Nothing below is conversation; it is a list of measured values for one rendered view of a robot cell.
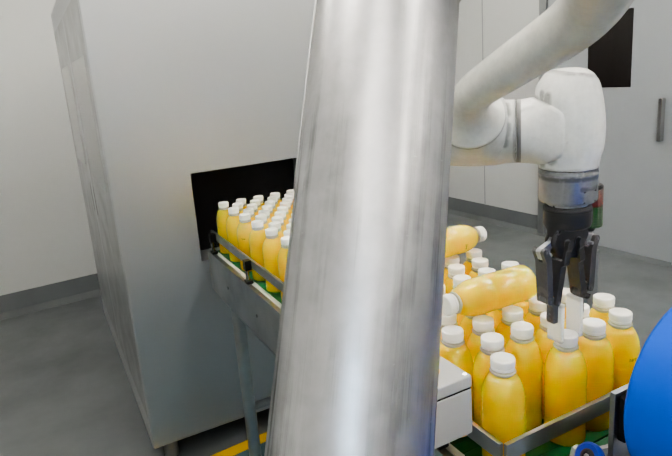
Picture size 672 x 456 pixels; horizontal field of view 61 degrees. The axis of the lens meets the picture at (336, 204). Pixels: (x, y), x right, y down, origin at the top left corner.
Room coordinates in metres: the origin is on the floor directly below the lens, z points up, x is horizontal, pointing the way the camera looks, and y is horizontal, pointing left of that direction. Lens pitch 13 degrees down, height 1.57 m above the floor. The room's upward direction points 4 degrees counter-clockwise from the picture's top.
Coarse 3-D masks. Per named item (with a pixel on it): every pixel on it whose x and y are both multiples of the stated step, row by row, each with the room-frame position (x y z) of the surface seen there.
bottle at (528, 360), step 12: (516, 348) 0.92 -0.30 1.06; (528, 348) 0.91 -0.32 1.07; (516, 360) 0.91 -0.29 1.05; (528, 360) 0.90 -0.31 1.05; (540, 360) 0.91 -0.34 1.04; (516, 372) 0.90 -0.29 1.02; (528, 372) 0.90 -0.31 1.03; (540, 372) 0.91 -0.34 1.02; (528, 384) 0.90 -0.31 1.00; (540, 384) 0.91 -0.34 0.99; (528, 396) 0.90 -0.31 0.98; (540, 396) 0.91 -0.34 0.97; (528, 408) 0.90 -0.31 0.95; (540, 408) 0.91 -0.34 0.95; (528, 420) 0.90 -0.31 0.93; (540, 420) 0.91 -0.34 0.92
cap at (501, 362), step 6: (492, 354) 0.84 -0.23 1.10; (498, 354) 0.84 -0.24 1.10; (504, 354) 0.84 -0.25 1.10; (510, 354) 0.84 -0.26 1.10; (492, 360) 0.82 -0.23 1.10; (498, 360) 0.82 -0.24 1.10; (504, 360) 0.82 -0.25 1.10; (510, 360) 0.82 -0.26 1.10; (492, 366) 0.82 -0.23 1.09; (498, 366) 0.81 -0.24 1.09; (504, 366) 0.81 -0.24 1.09; (510, 366) 0.81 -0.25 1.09; (498, 372) 0.81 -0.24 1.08; (504, 372) 0.81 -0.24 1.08; (510, 372) 0.81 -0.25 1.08
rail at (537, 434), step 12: (576, 408) 0.85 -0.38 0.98; (588, 408) 0.86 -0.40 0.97; (600, 408) 0.87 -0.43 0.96; (552, 420) 0.83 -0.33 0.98; (564, 420) 0.83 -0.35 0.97; (576, 420) 0.84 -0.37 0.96; (588, 420) 0.86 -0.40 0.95; (528, 432) 0.80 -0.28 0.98; (540, 432) 0.80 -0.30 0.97; (552, 432) 0.82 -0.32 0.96; (564, 432) 0.83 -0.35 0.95; (504, 444) 0.78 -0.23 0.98; (516, 444) 0.78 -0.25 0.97; (528, 444) 0.79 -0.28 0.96; (540, 444) 0.80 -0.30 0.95
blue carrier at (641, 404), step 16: (656, 336) 0.68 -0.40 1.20; (640, 352) 0.68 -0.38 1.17; (656, 352) 0.66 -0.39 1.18; (640, 368) 0.66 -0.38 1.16; (656, 368) 0.65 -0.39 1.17; (640, 384) 0.65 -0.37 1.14; (656, 384) 0.64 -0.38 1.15; (640, 400) 0.65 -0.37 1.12; (656, 400) 0.63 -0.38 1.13; (624, 416) 0.66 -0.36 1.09; (640, 416) 0.64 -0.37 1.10; (656, 416) 0.63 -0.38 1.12; (624, 432) 0.66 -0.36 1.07; (640, 432) 0.64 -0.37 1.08; (656, 432) 0.62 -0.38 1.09; (640, 448) 0.64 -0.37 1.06; (656, 448) 0.62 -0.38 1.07
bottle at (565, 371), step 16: (560, 352) 0.88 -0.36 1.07; (576, 352) 0.88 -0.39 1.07; (544, 368) 0.90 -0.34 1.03; (560, 368) 0.87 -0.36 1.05; (576, 368) 0.86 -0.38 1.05; (544, 384) 0.90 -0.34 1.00; (560, 384) 0.86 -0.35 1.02; (576, 384) 0.86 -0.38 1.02; (544, 400) 0.90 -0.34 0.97; (560, 400) 0.86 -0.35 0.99; (576, 400) 0.86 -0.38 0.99; (544, 416) 0.90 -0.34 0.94; (576, 432) 0.86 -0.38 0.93
